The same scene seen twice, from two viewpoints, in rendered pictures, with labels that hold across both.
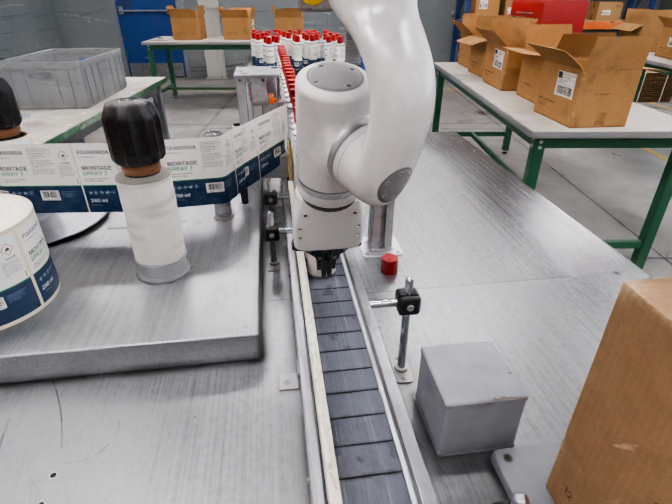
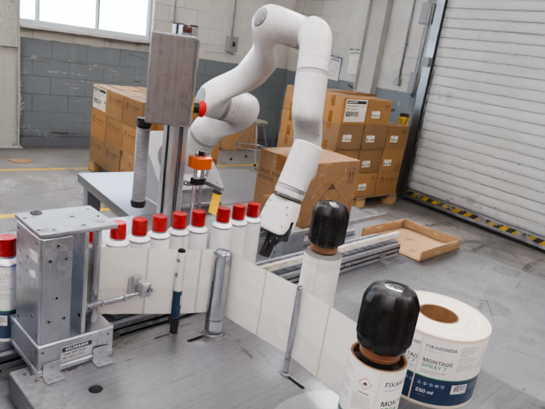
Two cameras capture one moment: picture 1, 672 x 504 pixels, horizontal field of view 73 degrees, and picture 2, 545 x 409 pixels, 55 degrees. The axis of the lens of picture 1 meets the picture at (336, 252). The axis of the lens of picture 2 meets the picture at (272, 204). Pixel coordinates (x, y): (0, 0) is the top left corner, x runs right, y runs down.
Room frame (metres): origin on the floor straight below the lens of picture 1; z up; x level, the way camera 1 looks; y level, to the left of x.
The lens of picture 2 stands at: (1.48, 1.08, 1.47)
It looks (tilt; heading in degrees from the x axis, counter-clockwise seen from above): 16 degrees down; 231
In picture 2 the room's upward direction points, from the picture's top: 9 degrees clockwise
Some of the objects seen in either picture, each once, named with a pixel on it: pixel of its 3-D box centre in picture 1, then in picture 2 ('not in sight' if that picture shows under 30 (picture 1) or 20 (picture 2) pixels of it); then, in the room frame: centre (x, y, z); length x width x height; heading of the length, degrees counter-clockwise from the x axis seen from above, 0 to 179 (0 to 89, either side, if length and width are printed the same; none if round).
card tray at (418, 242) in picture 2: not in sight; (411, 238); (-0.18, -0.09, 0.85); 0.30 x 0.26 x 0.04; 8
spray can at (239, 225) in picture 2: not in sight; (234, 243); (0.74, 0.03, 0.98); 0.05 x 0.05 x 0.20
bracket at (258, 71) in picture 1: (257, 71); (66, 220); (1.21, 0.20, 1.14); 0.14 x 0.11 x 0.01; 8
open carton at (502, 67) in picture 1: (515, 54); not in sight; (3.09, -1.13, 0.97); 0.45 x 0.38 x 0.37; 94
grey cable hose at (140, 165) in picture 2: (352, 68); (140, 163); (0.98, -0.03, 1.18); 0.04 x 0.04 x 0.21
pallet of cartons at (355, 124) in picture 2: not in sight; (341, 147); (-2.54, -2.90, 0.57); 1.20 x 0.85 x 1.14; 3
